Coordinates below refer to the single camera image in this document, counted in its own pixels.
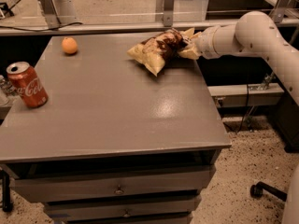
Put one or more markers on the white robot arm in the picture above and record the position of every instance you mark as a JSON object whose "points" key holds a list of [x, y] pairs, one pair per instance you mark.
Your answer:
{"points": [[255, 34]]}

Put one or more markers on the black office chair base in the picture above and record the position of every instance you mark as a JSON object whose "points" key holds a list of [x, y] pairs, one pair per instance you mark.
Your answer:
{"points": [[256, 191]]}

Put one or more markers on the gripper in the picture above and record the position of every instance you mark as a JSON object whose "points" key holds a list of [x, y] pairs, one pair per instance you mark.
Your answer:
{"points": [[205, 42]]}

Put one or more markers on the brown chip bag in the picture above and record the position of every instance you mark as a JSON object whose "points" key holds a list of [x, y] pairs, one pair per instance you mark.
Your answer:
{"points": [[156, 51]]}

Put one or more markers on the top drawer knob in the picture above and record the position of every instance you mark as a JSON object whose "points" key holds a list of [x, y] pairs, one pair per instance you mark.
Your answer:
{"points": [[118, 190]]}

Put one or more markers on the red Coca-Cola can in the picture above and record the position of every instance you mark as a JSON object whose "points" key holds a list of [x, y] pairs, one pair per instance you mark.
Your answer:
{"points": [[25, 80]]}

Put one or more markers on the metal railing frame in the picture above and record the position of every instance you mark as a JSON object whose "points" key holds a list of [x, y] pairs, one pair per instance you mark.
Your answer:
{"points": [[78, 17]]}

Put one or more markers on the grey drawer cabinet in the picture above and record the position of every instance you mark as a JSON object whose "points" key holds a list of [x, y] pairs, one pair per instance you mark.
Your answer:
{"points": [[109, 122]]}

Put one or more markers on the drawer knob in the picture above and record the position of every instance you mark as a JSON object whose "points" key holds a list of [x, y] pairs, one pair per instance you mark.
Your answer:
{"points": [[126, 214], [118, 190]]}

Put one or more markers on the orange fruit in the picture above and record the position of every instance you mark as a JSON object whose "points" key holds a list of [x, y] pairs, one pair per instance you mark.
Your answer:
{"points": [[69, 45]]}

